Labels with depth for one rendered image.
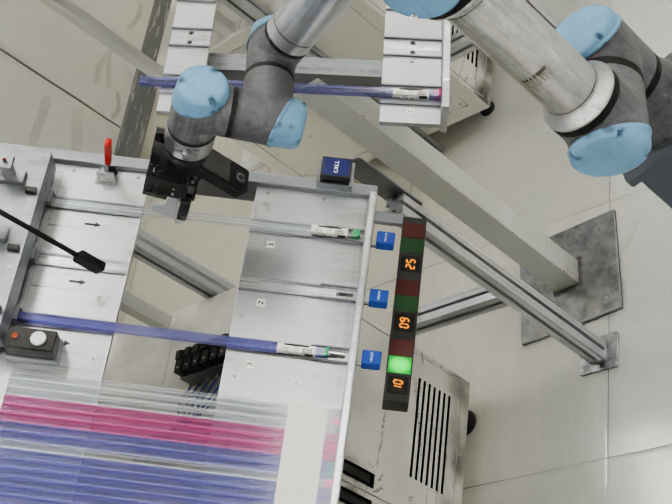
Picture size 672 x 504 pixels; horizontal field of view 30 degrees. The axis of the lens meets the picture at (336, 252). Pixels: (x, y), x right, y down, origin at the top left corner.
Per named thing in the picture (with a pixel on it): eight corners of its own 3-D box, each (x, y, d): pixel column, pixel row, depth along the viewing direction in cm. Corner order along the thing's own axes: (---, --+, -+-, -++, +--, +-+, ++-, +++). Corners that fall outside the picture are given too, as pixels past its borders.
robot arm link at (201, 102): (232, 111, 175) (172, 98, 174) (219, 154, 184) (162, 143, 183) (238, 67, 179) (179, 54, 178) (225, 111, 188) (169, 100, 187)
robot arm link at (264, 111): (311, 72, 185) (238, 57, 183) (307, 129, 178) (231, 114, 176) (299, 107, 191) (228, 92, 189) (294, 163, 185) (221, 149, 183)
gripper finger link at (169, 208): (149, 214, 206) (156, 181, 199) (184, 222, 207) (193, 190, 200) (145, 229, 205) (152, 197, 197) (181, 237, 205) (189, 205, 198)
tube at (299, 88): (440, 94, 210) (441, 89, 209) (440, 100, 209) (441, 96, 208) (140, 80, 212) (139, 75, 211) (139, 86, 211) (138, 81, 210)
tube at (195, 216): (360, 233, 206) (360, 229, 205) (359, 240, 205) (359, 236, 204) (57, 199, 208) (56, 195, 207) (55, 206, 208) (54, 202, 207)
